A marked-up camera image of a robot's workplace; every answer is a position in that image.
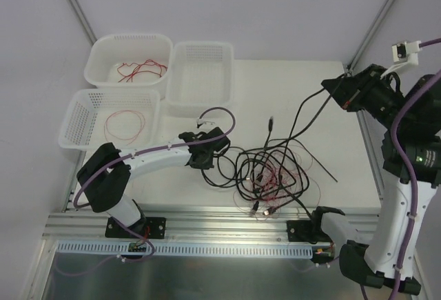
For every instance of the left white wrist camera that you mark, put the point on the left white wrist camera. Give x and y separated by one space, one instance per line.
201 122

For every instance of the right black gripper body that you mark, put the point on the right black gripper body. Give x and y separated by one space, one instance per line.
355 90

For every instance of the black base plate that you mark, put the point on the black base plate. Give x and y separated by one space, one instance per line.
299 231
150 227

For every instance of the right aluminium frame post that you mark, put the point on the right aluminium frame post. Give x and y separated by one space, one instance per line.
370 34

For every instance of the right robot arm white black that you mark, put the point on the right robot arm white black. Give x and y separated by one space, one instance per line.
411 153

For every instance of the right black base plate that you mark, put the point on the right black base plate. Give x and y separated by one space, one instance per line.
299 231

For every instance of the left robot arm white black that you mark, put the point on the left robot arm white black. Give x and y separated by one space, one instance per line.
104 177

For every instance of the white solid plastic tub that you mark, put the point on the white solid plastic tub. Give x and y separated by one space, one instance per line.
130 60

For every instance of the aluminium frame post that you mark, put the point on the aluminium frame post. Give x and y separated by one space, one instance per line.
83 21
370 34

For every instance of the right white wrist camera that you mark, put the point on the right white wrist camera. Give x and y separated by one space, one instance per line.
405 57

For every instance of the white perforated rectangular basket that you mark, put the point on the white perforated rectangular basket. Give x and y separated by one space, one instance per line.
202 76

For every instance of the left aluminium frame post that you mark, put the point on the left aluminium frame post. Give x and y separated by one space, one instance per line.
83 21

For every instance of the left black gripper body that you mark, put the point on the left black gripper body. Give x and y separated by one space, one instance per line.
213 140

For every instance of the aluminium mounting rail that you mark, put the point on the aluminium mounting rail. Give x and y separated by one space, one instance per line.
183 224

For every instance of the white slotted cable duct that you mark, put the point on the white slotted cable duct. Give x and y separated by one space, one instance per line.
186 249

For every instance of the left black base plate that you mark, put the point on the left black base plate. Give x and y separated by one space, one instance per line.
150 227

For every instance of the white slotted basket front left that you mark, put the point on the white slotted basket front left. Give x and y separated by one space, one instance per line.
127 117

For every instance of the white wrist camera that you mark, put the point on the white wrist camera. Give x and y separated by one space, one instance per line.
405 57
201 122

